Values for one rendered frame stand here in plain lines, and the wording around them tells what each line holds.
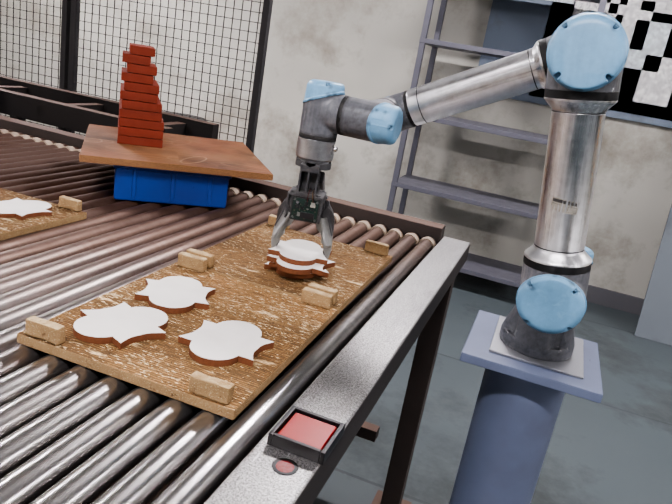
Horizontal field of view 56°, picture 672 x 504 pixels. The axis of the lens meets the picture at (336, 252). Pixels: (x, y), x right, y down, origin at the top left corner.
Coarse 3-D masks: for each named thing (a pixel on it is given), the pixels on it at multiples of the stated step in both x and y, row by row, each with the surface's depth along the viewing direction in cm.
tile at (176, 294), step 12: (180, 276) 117; (156, 288) 110; (168, 288) 111; (180, 288) 112; (192, 288) 112; (204, 288) 113; (144, 300) 107; (156, 300) 105; (168, 300) 106; (180, 300) 107; (192, 300) 108; (204, 300) 108; (168, 312) 104; (180, 312) 104
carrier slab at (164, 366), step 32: (128, 288) 111; (224, 288) 118; (256, 288) 121; (64, 320) 96; (192, 320) 103; (224, 320) 105; (256, 320) 107; (288, 320) 109; (320, 320) 112; (64, 352) 88; (96, 352) 88; (128, 352) 90; (160, 352) 91; (288, 352) 98; (160, 384) 83; (256, 384) 87; (224, 416) 81
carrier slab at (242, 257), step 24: (240, 240) 147; (264, 240) 151; (312, 240) 157; (216, 264) 130; (240, 264) 132; (264, 264) 134; (336, 264) 143; (360, 264) 145; (384, 264) 149; (288, 288) 124; (336, 288) 128; (360, 288) 132
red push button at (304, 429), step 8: (296, 416) 83; (304, 416) 83; (288, 424) 81; (296, 424) 81; (304, 424) 81; (312, 424) 81; (320, 424) 82; (328, 424) 82; (280, 432) 79; (288, 432) 79; (296, 432) 79; (304, 432) 79; (312, 432) 80; (320, 432) 80; (328, 432) 80; (304, 440) 78; (312, 440) 78; (320, 440) 78; (328, 440) 79; (320, 448) 77
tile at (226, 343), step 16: (192, 336) 95; (208, 336) 96; (224, 336) 97; (240, 336) 98; (256, 336) 99; (192, 352) 91; (208, 352) 91; (224, 352) 92; (240, 352) 93; (256, 352) 95
